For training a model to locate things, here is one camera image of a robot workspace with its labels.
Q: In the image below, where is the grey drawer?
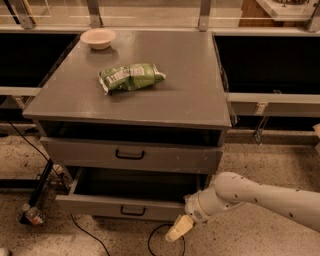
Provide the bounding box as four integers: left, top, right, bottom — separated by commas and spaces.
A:
41, 137, 222, 174
56, 167, 208, 222

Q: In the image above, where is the grey metal railing frame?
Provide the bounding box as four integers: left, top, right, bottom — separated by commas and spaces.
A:
0, 0, 320, 146

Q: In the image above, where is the beige bowl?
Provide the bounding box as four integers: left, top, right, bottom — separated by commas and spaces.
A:
80, 28, 116, 50

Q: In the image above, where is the green chip bag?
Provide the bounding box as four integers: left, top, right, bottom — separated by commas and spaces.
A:
98, 63, 166, 94

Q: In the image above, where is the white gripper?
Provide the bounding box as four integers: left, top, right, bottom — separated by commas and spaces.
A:
165, 193, 213, 242

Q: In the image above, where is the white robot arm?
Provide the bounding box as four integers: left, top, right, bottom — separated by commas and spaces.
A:
165, 172, 320, 242

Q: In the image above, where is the grey drawer cabinet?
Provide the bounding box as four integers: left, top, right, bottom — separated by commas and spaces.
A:
22, 29, 233, 226

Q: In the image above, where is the black floor cable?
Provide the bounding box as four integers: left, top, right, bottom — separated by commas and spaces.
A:
7, 120, 186, 256

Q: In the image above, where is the black stand leg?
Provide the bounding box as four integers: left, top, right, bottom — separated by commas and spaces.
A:
20, 159, 53, 224

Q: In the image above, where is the grey top drawer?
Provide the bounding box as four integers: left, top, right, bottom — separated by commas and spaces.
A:
41, 137, 222, 174

